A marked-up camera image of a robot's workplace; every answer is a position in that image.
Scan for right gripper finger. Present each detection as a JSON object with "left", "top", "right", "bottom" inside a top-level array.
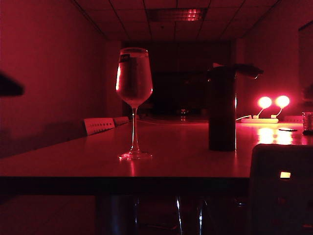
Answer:
[{"left": 304, "top": 84, "right": 313, "bottom": 101}]

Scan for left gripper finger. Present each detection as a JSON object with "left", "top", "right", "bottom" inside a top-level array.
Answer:
[{"left": 0, "top": 72, "right": 25, "bottom": 97}]

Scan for black thermos cup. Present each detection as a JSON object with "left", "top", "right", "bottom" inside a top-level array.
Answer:
[{"left": 207, "top": 63, "right": 265, "bottom": 152}]

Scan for clear stemmed wine glass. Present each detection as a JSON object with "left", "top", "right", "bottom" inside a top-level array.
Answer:
[{"left": 115, "top": 47, "right": 154, "bottom": 161}]

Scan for clear glass tumbler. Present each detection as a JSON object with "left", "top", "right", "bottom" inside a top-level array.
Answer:
[{"left": 302, "top": 111, "right": 313, "bottom": 131}]

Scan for round usb lamp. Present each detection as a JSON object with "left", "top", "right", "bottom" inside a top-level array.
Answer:
[
  {"left": 253, "top": 96, "right": 273, "bottom": 119},
  {"left": 270, "top": 95, "right": 291, "bottom": 119}
]

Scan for white perforated chair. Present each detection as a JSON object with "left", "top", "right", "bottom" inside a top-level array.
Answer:
[
  {"left": 83, "top": 117, "right": 115, "bottom": 136},
  {"left": 112, "top": 116, "right": 130, "bottom": 127},
  {"left": 283, "top": 115, "right": 304, "bottom": 123}
]

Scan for white power strip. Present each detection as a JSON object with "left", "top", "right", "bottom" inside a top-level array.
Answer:
[{"left": 241, "top": 117, "right": 279, "bottom": 124}]

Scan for dark box with lit button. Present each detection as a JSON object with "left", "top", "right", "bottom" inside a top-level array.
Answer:
[{"left": 246, "top": 143, "right": 313, "bottom": 235}]

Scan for ceiling light panel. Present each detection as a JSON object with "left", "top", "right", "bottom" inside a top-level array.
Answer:
[{"left": 146, "top": 7, "right": 208, "bottom": 23}]

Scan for thin chrome leg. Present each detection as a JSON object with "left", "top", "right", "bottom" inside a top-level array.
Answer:
[
  {"left": 197, "top": 195, "right": 208, "bottom": 235},
  {"left": 175, "top": 195, "right": 184, "bottom": 235}
]

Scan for thick chrome table leg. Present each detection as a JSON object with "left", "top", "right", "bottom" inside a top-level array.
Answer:
[{"left": 95, "top": 194, "right": 140, "bottom": 235}]

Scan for dark door frame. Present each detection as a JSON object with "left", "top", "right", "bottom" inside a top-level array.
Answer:
[{"left": 298, "top": 21, "right": 313, "bottom": 106}]

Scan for dark wall screen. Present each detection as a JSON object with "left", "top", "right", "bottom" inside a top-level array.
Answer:
[{"left": 149, "top": 70, "right": 232, "bottom": 116}]

